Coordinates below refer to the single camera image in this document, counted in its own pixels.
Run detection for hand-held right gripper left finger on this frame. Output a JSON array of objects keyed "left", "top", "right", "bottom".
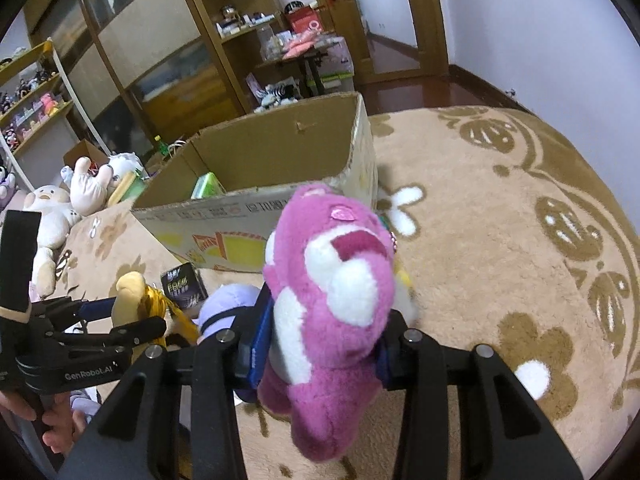
[{"left": 57, "top": 296, "right": 275, "bottom": 480}]

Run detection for shelf of figurines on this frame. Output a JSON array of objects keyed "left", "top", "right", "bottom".
[{"left": 0, "top": 39, "right": 77, "bottom": 166}]

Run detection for wooden door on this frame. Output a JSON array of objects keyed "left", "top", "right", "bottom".
[{"left": 303, "top": 0, "right": 451, "bottom": 87}]

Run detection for small black box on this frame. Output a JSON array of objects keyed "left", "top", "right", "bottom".
[{"left": 159, "top": 262, "right": 209, "bottom": 312}]

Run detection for white bunny plush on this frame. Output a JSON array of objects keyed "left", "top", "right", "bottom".
[{"left": 60, "top": 156, "right": 119, "bottom": 212}]

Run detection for cream plush bear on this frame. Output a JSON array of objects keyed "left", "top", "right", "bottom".
[{"left": 22, "top": 184, "right": 82, "bottom": 297}]

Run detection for wooden wardrobe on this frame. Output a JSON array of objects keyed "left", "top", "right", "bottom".
[{"left": 24, "top": 0, "right": 253, "bottom": 161}]

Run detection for red box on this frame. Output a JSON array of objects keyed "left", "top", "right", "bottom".
[{"left": 286, "top": 2, "right": 324, "bottom": 34}]

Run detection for lavender plush toy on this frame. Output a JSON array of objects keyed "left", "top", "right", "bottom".
[{"left": 196, "top": 282, "right": 274, "bottom": 404}]

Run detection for white round plush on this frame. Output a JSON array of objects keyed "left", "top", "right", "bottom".
[{"left": 107, "top": 152, "right": 147, "bottom": 182}]

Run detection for small black table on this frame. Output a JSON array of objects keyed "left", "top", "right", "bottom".
[{"left": 255, "top": 35, "right": 357, "bottom": 102}]

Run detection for person's left hand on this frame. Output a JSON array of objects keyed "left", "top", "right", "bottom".
[{"left": 0, "top": 387, "right": 90, "bottom": 457}]

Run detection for pink packets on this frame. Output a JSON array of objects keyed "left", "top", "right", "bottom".
[{"left": 281, "top": 30, "right": 322, "bottom": 60}]

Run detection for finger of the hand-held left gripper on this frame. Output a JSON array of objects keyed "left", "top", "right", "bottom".
[
  {"left": 47, "top": 316, "right": 169, "bottom": 359},
  {"left": 31, "top": 296, "right": 120, "bottom": 332}
]

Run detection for small brown cardboard box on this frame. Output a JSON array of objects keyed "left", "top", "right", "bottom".
[{"left": 62, "top": 139, "right": 110, "bottom": 172}]

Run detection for large cardboard box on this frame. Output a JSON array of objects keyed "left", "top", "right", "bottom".
[{"left": 130, "top": 92, "right": 379, "bottom": 274}]

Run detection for zebra striped plush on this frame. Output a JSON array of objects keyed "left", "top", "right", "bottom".
[{"left": 253, "top": 77, "right": 302, "bottom": 113}]

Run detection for green packet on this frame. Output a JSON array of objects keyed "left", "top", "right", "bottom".
[{"left": 190, "top": 172, "right": 226, "bottom": 200}]

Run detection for pink plush bear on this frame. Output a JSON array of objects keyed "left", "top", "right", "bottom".
[{"left": 256, "top": 183, "right": 417, "bottom": 464}]

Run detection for yellow plush toy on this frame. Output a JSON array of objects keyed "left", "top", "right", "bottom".
[{"left": 111, "top": 270, "right": 199, "bottom": 350}]

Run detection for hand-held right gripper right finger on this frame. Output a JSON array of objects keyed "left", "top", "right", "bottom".
[{"left": 374, "top": 309, "right": 584, "bottom": 480}]

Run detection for wooden bookshelf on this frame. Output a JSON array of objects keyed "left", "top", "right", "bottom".
[{"left": 169, "top": 0, "right": 307, "bottom": 113}]

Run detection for purple plush toy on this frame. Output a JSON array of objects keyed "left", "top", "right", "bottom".
[{"left": 0, "top": 164, "right": 21, "bottom": 202}]

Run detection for green book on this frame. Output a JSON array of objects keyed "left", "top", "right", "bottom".
[{"left": 106, "top": 170, "right": 149, "bottom": 207}]

